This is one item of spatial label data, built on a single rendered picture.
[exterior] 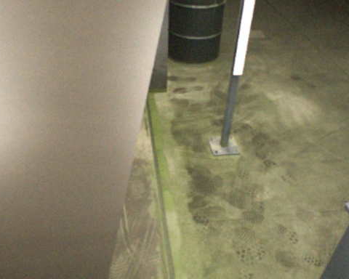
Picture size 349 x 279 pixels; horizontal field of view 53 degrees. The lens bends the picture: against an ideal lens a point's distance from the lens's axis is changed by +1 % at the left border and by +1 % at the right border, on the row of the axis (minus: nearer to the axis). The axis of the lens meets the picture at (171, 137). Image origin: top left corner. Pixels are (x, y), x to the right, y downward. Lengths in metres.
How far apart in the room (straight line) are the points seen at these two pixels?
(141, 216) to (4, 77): 1.56
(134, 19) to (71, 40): 0.09
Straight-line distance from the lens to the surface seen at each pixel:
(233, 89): 2.25
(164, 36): 2.89
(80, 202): 0.71
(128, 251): 1.88
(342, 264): 1.58
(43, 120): 0.59
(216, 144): 2.54
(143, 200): 2.09
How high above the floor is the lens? 1.61
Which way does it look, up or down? 38 degrees down
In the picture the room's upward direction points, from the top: 2 degrees clockwise
